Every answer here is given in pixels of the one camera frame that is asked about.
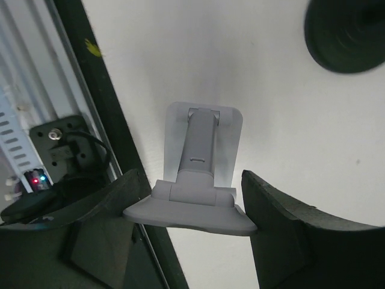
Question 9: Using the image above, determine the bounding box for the left white cable duct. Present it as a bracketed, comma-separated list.
[1, 88, 40, 178]

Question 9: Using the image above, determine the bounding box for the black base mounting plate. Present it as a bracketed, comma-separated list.
[48, 1, 188, 288]

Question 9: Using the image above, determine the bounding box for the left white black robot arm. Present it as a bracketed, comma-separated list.
[1, 170, 384, 288]

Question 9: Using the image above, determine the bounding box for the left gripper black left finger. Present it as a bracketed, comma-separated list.
[1, 170, 141, 288]

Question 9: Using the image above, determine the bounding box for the black round-base phone holder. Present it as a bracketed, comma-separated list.
[304, 1, 384, 74]

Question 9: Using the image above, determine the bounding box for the silver metal phone stand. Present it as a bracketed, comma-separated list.
[123, 102, 257, 236]

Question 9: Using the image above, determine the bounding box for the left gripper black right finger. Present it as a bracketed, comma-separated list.
[241, 170, 384, 288]

